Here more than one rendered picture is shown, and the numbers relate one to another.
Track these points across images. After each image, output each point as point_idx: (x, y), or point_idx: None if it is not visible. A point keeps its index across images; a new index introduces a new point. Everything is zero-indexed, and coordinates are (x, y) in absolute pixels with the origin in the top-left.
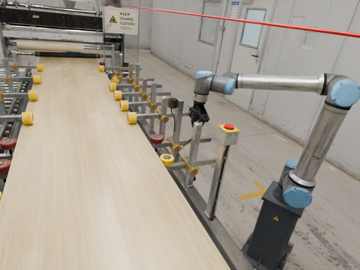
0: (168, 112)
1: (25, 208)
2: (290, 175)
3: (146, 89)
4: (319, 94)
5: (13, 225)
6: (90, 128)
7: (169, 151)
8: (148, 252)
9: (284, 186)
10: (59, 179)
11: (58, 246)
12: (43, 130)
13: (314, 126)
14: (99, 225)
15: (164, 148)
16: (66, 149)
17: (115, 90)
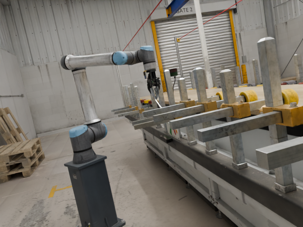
0: (178, 104)
1: (241, 88)
2: (99, 120)
3: (222, 95)
4: (74, 68)
5: (239, 88)
6: (259, 95)
7: (182, 143)
8: (188, 96)
9: (102, 129)
10: (239, 90)
11: (218, 91)
12: (297, 87)
13: (88, 84)
14: (208, 93)
15: (187, 143)
16: (255, 91)
17: (289, 88)
